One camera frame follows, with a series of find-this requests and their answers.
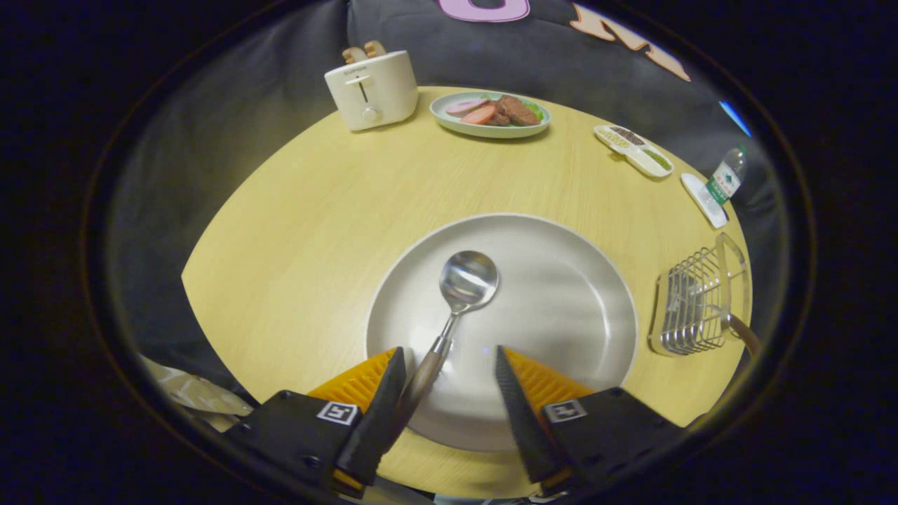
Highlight pale green food plate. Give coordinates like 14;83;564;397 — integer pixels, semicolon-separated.
429;91;552;139

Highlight wooden-handled metal spoon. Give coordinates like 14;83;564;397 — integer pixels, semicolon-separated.
389;250;500;439

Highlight pink sausage slices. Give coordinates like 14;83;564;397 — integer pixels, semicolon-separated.
446;98;497;126

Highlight clear plastic water bottle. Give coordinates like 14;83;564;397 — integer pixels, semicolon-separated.
705;144;749;206

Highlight metal wire cutlery basket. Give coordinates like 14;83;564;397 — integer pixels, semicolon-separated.
648;232;751;357

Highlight white divided dish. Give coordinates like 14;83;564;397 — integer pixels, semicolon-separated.
594;124;675;178

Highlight white square coaster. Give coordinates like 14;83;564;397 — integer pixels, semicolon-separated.
680;173;729;229

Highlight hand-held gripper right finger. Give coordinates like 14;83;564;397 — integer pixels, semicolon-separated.
495;345;685;492

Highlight large white plate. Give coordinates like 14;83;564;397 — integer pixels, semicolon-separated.
365;213;639;453

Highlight cream toaster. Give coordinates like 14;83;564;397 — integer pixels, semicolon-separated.
324;50;420;132

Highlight wooden-handled metal fork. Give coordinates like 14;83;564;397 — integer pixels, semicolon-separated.
726;314;764;359

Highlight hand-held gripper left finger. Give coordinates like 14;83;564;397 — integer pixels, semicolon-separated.
223;346;408;493

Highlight brown meat pieces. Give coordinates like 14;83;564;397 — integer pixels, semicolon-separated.
495;95;542;128

